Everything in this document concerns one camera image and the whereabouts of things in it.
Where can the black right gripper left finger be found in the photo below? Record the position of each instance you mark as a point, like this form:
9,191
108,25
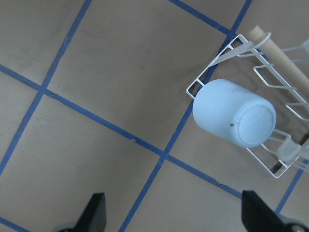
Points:
93,218

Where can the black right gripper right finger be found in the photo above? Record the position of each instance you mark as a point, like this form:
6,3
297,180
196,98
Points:
256,216

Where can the white wire cup rack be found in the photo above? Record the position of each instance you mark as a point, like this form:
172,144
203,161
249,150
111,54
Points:
255,63

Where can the light blue plastic cup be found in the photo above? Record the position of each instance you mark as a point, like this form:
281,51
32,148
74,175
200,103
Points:
234,113

